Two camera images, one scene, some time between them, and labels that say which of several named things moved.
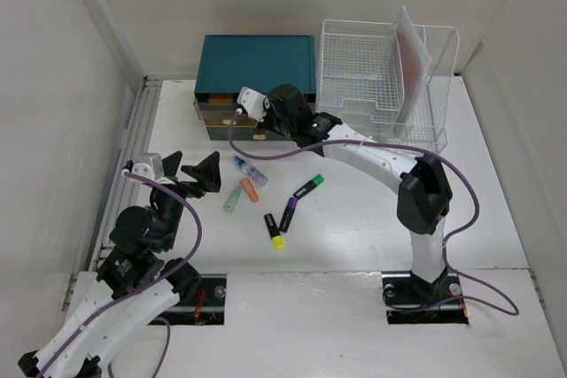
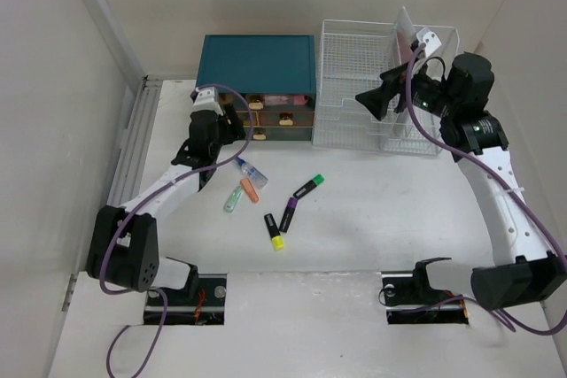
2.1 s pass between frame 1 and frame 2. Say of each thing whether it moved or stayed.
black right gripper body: moved
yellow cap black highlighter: stayed
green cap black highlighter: stayed
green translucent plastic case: stayed
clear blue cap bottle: stayed
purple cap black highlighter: stayed
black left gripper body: moved
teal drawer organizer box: stayed
